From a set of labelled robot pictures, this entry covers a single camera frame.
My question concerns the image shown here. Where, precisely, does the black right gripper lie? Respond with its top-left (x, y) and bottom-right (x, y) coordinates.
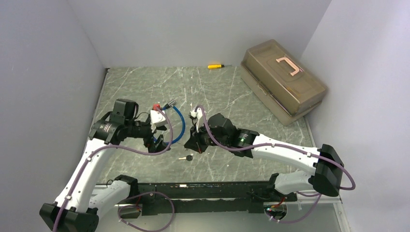
top-left (184, 120), bottom-right (230, 154)

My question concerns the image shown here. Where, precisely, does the blue cable lock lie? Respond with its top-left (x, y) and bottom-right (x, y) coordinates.
top-left (153, 100), bottom-right (187, 144)

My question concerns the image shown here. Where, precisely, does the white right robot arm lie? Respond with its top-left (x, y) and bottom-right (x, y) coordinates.
top-left (184, 109), bottom-right (345, 201)

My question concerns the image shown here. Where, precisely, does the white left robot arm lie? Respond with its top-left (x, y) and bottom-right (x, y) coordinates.
top-left (39, 99), bottom-right (172, 232)

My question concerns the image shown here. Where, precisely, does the black head key on table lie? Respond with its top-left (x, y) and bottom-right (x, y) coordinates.
top-left (178, 155), bottom-right (193, 161)

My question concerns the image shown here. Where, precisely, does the yellow screwdriver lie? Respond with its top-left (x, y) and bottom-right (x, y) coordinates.
top-left (207, 64), bottom-right (231, 70)

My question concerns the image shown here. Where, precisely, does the brown translucent storage box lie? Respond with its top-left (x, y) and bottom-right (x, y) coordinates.
top-left (240, 39), bottom-right (327, 126)

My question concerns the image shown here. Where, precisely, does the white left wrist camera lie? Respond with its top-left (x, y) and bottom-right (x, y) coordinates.
top-left (149, 104), bottom-right (167, 132)

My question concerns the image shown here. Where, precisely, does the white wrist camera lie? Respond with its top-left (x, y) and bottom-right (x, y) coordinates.
top-left (149, 104), bottom-right (167, 132)
top-left (190, 106), bottom-right (204, 133)

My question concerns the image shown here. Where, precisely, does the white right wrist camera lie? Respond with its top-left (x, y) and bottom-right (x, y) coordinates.
top-left (190, 106), bottom-right (204, 133)

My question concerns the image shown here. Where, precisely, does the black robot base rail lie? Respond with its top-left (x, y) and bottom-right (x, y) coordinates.
top-left (121, 181), bottom-right (297, 216)

